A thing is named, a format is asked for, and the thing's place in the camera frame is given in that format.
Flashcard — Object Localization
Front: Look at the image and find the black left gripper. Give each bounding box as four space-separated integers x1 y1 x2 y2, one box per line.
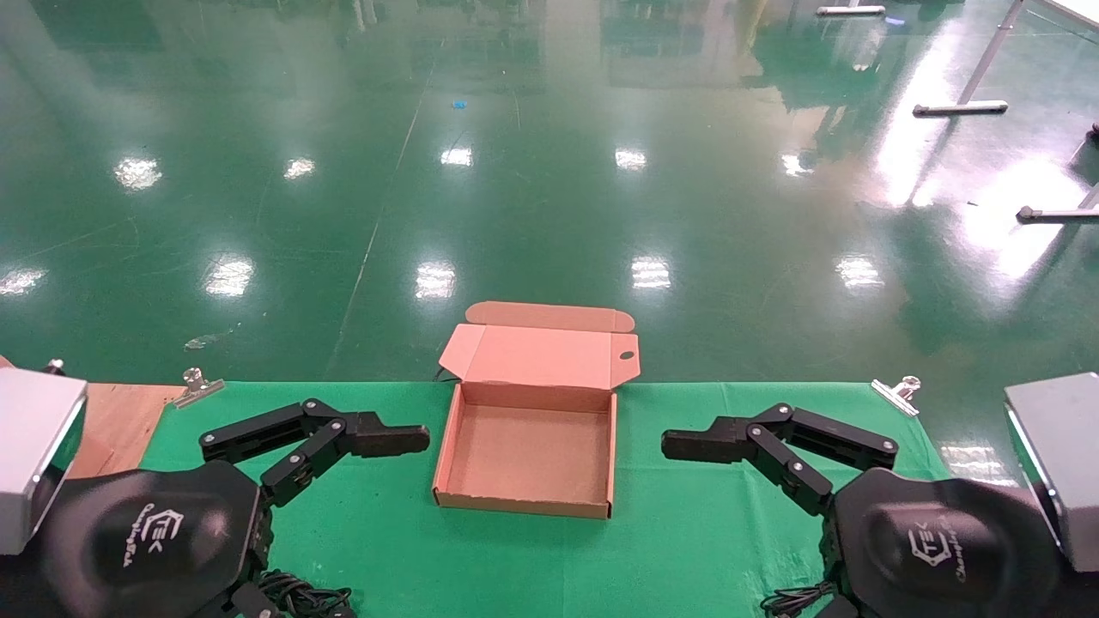
36 398 430 618

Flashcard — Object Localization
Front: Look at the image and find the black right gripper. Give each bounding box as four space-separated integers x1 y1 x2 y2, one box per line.
661 403 1062 618

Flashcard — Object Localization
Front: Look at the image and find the small open cardboard box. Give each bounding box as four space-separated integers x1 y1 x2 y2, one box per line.
432 300 641 520

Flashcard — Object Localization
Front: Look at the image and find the metal binder clip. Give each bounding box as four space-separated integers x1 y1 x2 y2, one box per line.
172 367 226 409
871 375 922 418

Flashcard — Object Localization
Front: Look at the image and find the green table cloth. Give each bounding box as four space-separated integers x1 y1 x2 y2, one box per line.
142 380 950 618

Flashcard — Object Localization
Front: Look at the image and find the white table leg with foot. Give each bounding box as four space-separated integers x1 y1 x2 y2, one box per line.
913 0 1028 118

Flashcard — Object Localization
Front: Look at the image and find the white table edge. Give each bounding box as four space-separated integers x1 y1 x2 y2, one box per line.
1026 0 1099 29

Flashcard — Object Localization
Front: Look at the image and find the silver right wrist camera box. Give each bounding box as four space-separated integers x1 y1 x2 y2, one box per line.
1005 372 1099 573

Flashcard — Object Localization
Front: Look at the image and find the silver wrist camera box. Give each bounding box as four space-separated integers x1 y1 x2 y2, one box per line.
0 359 88 556
1005 372 1099 573

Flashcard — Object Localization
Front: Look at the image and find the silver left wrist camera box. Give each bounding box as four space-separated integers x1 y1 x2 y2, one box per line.
0 359 88 556

